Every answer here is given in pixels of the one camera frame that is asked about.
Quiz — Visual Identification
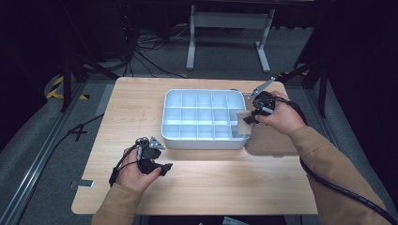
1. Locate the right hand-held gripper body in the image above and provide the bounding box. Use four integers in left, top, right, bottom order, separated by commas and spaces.
247, 77, 277, 117

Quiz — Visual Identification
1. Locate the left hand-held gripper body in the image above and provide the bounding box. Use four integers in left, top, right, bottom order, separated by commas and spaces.
135, 136, 166, 175

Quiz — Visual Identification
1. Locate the beige sock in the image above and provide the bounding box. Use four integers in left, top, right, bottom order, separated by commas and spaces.
235, 109, 253, 136

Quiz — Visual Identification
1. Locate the white compartment box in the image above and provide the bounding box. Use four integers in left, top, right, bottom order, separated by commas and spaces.
161, 88, 252, 150

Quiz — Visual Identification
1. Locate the person's right hand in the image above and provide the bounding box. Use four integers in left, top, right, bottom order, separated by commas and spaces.
257, 90, 307, 136

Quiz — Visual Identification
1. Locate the person's left hand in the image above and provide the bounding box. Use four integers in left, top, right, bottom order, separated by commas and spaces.
115, 146, 163, 193

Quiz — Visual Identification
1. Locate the brown box lid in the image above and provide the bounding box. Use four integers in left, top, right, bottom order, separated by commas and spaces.
242, 92, 300, 157

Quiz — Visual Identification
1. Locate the black tripod stand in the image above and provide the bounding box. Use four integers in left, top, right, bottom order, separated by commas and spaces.
277, 59, 330, 119
60, 51, 120, 113

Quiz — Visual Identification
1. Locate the grey floor tape strip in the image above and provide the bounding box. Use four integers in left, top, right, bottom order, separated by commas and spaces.
94, 83, 116, 117

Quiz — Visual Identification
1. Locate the grey tape piece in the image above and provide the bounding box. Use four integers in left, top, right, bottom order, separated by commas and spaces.
69, 179, 95, 189

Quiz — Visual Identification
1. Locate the black cross tape mark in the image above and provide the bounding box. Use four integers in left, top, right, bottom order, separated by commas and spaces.
68, 124, 89, 143

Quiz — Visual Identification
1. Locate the white metal stand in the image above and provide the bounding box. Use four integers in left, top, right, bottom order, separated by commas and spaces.
186, 4, 276, 74

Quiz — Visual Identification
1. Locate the yellow black floor tape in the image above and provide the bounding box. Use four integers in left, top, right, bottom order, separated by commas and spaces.
46, 75, 90, 101

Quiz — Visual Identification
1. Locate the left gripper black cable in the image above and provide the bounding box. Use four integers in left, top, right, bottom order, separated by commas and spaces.
108, 136, 148, 188

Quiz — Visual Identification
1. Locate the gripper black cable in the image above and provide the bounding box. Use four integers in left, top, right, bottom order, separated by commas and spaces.
254, 96, 398, 225
108, 136, 148, 188

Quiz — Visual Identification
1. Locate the bundle of floor cables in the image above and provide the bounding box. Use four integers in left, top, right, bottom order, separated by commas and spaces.
120, 26, 189, 80

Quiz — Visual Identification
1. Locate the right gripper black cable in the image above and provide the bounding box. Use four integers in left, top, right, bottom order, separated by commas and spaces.
254, 96, 398, 225

